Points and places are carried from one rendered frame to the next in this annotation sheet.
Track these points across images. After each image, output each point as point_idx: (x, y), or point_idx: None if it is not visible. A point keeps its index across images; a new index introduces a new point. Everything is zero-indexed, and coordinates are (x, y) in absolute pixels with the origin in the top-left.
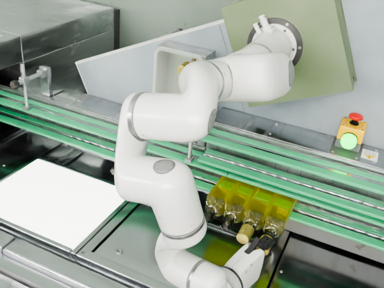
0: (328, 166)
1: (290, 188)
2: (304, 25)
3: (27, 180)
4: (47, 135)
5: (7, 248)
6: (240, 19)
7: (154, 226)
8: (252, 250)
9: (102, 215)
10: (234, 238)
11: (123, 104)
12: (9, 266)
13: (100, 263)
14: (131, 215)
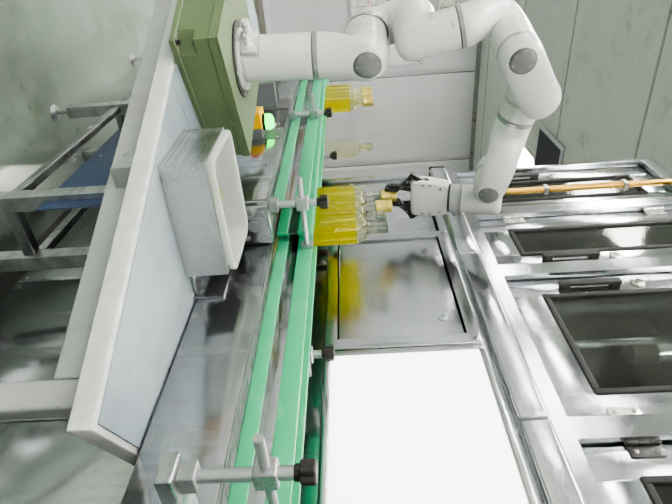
0: (295, 143)
1: (316, 178)
2: (241, 17)
3: (406, 502)
4: (298, 497)
5: (544, 409)
6: (226, 42)
7: (377, 311)
8: (421, 177)
9: (402, 358)
10: (344, 258)
11: (538, 41)
12: (553, 401)
13: (474, 317)
14: (376, 336)
